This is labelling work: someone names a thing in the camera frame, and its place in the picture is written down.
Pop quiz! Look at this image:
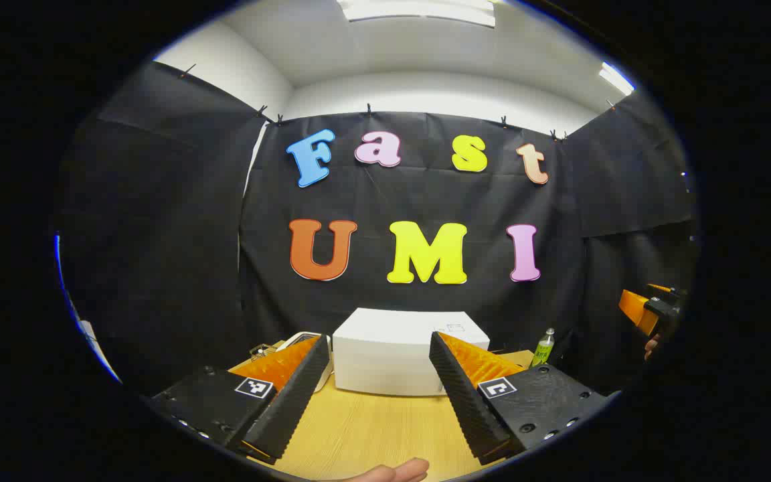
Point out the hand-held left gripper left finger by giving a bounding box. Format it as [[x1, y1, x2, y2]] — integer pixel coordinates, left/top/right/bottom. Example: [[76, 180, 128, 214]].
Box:
[[148, 335, 331, 466]]

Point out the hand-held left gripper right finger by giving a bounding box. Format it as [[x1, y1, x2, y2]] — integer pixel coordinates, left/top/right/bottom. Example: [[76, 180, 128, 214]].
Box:
[[429, 331, 610, 466]]

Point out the white microwave oven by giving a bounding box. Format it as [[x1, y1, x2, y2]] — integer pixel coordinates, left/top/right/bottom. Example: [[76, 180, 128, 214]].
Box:
[[332, 308, 491, 397]]

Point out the cream toaster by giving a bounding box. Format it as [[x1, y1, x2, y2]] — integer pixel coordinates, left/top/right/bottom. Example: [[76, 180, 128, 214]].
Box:
[[275, 331, 334, 393]]

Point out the green drink bottle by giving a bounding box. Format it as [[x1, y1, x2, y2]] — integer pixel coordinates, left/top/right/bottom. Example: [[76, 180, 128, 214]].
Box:
[[531, 328, 555, 368]]

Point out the black backdrop cloth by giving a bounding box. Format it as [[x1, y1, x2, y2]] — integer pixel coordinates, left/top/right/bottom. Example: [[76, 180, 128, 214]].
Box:
[[58, 60, 697, 402]]

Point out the small ceiling light panel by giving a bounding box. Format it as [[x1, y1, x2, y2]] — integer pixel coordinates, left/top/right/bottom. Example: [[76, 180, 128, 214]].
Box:
[[598, 62, 636, 96]]

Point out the large ceiling light panel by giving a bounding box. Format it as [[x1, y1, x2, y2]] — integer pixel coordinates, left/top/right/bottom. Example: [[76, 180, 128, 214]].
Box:
[[337, 0, 497, 28]]

